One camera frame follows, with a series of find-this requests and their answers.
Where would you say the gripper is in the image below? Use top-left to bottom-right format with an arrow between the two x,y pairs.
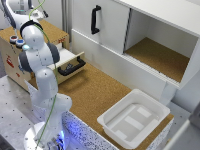
30,9 -> 49,20

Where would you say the wooden drawer box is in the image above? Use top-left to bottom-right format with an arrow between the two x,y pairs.
0,19 -> 71,92

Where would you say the blue button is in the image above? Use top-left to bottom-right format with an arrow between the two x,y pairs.
15,38 -> 26,48

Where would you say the red button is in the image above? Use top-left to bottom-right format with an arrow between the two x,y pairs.
9,34 -> 19,44

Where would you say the green button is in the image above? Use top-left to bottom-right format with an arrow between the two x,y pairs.
21,43 -> 31,52

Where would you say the wooden drawer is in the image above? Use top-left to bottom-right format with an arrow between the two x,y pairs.
48,46 -> 87,85

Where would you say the white sliding door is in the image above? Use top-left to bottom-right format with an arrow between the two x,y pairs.
71,0 -> 131,55

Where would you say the white cabinet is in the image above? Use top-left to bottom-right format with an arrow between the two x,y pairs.
68,0 -> 200,108

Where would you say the white plastic box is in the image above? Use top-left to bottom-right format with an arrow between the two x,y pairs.
96,88 -> 172,150

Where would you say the black door handle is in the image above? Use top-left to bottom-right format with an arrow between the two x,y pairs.
90,4 -> 103,36

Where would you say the black drawer handle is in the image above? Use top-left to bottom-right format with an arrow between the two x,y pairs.
57,55 -> 87,77

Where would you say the green cable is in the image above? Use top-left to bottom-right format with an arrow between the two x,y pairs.
27,0 -> 58,149

